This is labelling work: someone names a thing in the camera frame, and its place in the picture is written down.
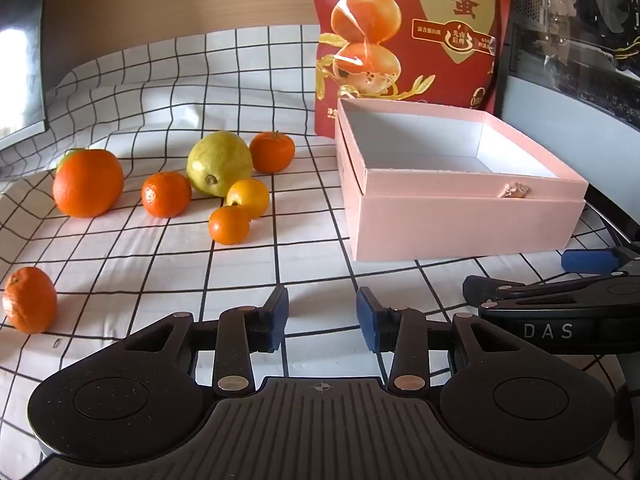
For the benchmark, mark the black monitor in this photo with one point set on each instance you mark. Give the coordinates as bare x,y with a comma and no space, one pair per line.
20,60

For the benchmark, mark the small orange mandarin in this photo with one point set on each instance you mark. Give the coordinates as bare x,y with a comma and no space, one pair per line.
229,225

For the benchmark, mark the computer case with glass panel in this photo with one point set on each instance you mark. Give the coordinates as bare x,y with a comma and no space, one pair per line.
575,35

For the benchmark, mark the small yellow-orange citrus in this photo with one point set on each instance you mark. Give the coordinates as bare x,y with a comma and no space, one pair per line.
250,196

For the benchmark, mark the large orange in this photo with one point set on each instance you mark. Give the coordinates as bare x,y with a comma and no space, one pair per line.
87,185

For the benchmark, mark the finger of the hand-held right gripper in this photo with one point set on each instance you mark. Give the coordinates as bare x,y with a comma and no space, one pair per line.
525,295
587,260

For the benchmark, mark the pink cardboard box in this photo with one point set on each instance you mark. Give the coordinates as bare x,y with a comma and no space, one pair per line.
450,225

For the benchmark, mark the white black-checked tablecloth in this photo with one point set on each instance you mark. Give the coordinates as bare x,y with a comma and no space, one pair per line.
150,270

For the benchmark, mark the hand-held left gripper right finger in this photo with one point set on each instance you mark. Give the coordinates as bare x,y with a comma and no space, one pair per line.
367,320

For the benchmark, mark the red snack bag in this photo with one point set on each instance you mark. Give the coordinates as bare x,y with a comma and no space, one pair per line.
450,35

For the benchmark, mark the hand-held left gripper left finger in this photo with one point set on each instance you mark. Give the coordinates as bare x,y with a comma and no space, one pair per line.
277,317

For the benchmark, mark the small yellow-green guava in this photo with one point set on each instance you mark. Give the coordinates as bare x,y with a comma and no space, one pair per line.
67,154

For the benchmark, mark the large yellow-green guava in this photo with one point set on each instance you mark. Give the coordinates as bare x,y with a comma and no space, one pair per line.
217,160

